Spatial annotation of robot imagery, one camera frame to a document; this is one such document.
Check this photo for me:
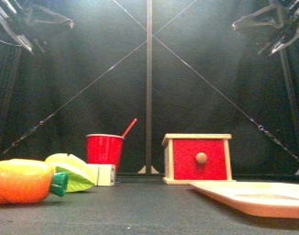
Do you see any yellow-green toy starfruit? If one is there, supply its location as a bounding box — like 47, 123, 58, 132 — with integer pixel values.
43, 152, 98, 194

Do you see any black backdrop cloth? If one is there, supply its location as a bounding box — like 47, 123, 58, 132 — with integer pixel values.
0, 0, 299, 180

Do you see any red wooden drawer box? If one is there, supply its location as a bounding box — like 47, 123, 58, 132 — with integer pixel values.
160, 132, 233, 185

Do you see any red drinking straw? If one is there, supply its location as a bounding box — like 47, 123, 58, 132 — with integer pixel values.
121, 117, 140, 139

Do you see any red plastic cup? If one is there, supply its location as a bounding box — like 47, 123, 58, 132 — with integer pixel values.
84, 133, 126, 173

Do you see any orange toy carrot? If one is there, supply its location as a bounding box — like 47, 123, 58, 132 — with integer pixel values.
0, 158, 69, 206

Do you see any white tray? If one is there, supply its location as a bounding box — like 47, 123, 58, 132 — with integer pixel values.
186, 180, 299, 220

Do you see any white toy block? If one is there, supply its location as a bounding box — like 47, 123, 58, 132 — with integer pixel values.
88, 162, 117, 187

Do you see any slanted black frame bar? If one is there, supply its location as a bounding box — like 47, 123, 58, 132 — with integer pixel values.
277, 49, 299, 162

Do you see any diagonal brace wire with turnbuckle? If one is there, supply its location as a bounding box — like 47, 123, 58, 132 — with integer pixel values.
110, 0, 299, 168

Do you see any vertical metal frame post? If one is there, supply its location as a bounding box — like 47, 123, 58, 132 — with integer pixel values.
137, 0, 160, 175

